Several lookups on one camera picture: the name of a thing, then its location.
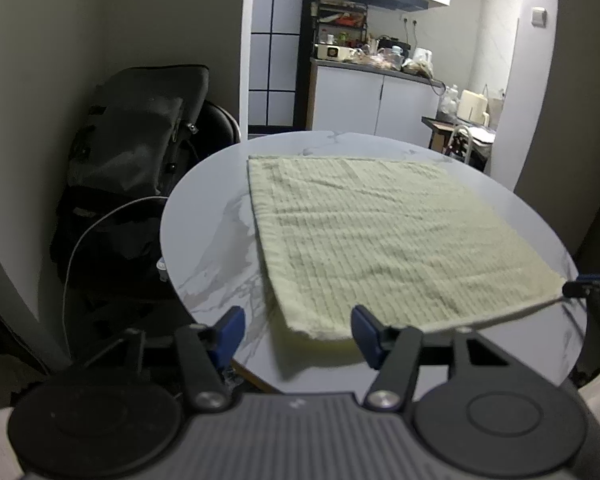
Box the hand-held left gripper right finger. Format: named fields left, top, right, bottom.
left=350, top=305, right=513, bottom=413

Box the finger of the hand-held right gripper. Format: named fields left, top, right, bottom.
left=562, top=271, right=600, bottom=301

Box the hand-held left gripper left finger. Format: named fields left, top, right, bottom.
left=82, top=305, right=246, bottom=413

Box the pale green towel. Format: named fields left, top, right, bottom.
left=247, top=155, right=567, bottom=357

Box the black backpack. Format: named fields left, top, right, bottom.
left=50, top=64, right=212, bottom=313

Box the black chair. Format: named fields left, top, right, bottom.
left=190, top=99, right=243, bottom=171

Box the dark side table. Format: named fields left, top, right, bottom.
left=421, top=115, right=497, bottom=166

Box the cream toaster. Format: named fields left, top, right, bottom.
left=456, top=89, right=490, bottom=122

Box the white kitchen cabinet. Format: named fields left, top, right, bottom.
left=310, top=59, right=442, bottom=150

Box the white countertop appliance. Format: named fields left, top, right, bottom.
left=315, top=42, right=357, bottom=62

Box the black grid sliding door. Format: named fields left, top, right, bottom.
left=246, top=0, right=322, bottom=137

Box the black kitchen shelf rack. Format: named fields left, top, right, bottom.
left=310, top=0, right=372, bottom=58

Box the white cable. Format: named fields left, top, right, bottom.
left=61, top=195, right=170, bottom=358

